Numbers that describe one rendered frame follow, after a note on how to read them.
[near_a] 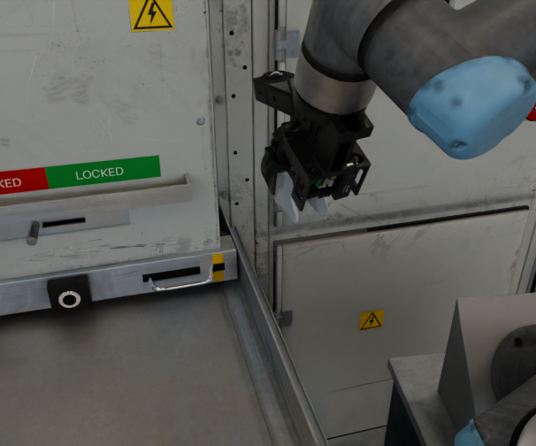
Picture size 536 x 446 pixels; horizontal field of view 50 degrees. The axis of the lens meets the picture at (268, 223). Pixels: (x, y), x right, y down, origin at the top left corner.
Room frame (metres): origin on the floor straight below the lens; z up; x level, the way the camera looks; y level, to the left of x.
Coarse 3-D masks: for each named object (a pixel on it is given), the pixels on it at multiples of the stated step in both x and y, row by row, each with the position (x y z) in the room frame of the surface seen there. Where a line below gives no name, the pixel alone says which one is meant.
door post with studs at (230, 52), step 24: (216, 0) 1.00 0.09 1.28; (240, 0) 1.01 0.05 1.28; (216, 24) 1.00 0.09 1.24; (240, 24) 1.01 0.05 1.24; (216, 48) 1.00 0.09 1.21; (240, 48) 1.01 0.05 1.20; (216, 72) 1.00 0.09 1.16; (240, 72) 1.00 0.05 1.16; (216, 96) 1.00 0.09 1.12; (240, 96) 1.00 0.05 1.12; (216, 120) 1.00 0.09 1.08; (240, 120) 1.00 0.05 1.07; (216, 144) 1.00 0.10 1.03; (240, 144) 1.00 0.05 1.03; (240, 168) 1.00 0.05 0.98; (240, 192) 1.00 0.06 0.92; (240, 216) 1.00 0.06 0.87
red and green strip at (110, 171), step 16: (112, 160) 0.76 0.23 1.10; (128, 160) 0.77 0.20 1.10; (144, 160) 0.77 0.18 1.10; (0, 176) 0.72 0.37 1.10; (16, 176) 0.73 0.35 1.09; (32, 176) 0.73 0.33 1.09; (48, 176) 0.74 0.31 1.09; (64, 176) 0.74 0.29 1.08; (80, 176) 0.75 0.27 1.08; (96, 176) 0.75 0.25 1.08; (112, 176) 0.76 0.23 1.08; (128, 176) 0.77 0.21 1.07; (144, 176) 0.77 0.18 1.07; (160, 176) 0.78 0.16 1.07; (0, 192) 0.72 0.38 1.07; (16, 192) 0.72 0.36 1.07
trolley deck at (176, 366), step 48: (240, 240) 0.95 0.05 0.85; (192, 288) 0.79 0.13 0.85; (0, 336) 0.67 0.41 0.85; (48, 336) 0.67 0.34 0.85; (96, 336) 0.67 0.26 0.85; (144, 336) 0.67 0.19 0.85; (192, 336) 0.67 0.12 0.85; (0, 384) 0.57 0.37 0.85; (48, 384) 0.57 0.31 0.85; (96, 384) 0.57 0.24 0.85; (144, 384) 0.57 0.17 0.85; (192, 384) 0.57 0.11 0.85; (240, 384) 0.57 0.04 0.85; (0, 432) 0.49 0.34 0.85; (48, 432) 0.49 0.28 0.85; (96, 432) 0.49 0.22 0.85; (144, 432) 0.49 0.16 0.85; (192, 432) 0.49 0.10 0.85; (240, 432) 0.49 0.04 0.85
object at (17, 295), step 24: (120, 264) 0.75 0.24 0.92; (144, 264) 0.76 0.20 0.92; (168, 264) 0.77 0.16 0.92; (192, 264) 0.78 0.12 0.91; (216, 264) 0.79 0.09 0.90; (0, 288) 0.70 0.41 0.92; (24, 288) 0.71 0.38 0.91; (96, 288) 0.74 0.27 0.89; (120, 288) 0.74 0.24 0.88; (144, 288) 0.75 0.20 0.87; (0, 312) 0.70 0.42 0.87
